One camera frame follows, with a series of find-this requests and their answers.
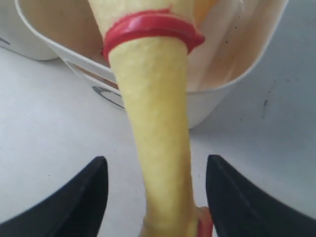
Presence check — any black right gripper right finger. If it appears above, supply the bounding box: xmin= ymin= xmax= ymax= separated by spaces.
xmin=206 ymin=155 xmax=316 ymax=237

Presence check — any cream bin marked X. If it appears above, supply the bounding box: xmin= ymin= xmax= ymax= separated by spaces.
xmin=0 ymin=0 xmax=58 ymax=61

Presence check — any cream bin marked O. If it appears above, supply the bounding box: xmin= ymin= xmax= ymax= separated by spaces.
xmin=15 ymin=0 xmax=287 ymax=128

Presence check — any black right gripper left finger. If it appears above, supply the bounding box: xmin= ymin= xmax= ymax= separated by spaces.
xmin=0 ymin=157 xmax=108 ymax=237

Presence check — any whole rubber chicken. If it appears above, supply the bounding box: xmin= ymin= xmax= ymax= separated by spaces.
xmin=89 ymin=0 xmax=213 ymax=237

